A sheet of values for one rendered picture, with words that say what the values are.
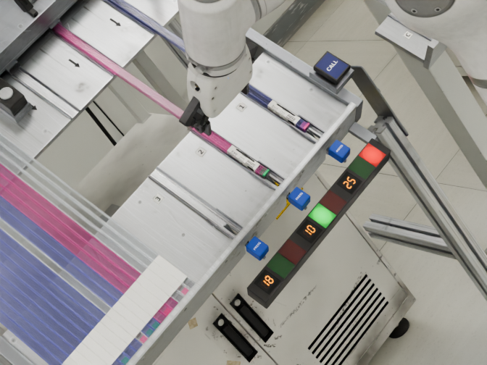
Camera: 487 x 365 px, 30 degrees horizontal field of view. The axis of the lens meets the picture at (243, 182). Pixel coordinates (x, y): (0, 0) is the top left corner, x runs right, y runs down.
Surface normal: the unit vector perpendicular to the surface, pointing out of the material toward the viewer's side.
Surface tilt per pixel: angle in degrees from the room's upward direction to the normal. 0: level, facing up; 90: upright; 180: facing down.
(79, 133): 90
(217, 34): 122
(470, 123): 90
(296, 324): 90
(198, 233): 43
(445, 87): 90
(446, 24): 126
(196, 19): 100
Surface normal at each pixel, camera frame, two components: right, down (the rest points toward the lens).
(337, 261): 0.54, 0.12
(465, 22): 0.12, 0.96
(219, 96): 0.72, 0.62
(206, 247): -0.05, -0.43
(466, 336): -0.56, -0.69
